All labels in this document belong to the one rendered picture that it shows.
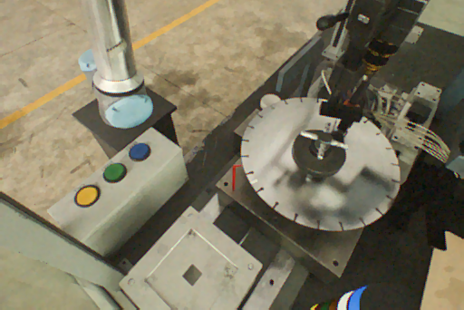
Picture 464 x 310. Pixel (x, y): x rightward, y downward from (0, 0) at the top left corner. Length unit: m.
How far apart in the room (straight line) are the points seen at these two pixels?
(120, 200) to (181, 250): 0.17
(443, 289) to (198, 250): 0.55
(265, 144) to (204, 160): 0.27
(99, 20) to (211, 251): 0.49
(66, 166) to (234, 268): 1.54
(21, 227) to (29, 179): 1.63
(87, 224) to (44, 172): 1.37
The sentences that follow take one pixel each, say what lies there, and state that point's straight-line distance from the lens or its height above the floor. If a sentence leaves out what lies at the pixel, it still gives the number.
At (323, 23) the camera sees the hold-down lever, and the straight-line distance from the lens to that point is 0.44.
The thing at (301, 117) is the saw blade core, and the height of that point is 0.95.
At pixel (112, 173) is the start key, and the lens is 0.64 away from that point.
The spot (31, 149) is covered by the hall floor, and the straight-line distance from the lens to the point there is 2.13.
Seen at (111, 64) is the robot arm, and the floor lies 1.05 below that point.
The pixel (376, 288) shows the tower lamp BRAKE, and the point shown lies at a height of 1.16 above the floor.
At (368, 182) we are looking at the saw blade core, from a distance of 0.60.
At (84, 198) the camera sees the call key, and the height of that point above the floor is 0.90.
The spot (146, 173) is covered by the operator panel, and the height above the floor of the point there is 0.90.
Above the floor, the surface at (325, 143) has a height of 1.00.
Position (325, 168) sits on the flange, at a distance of 0.57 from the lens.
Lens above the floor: 1.42
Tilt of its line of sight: 53 degrees down
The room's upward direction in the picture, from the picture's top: 1 degrees clockwise
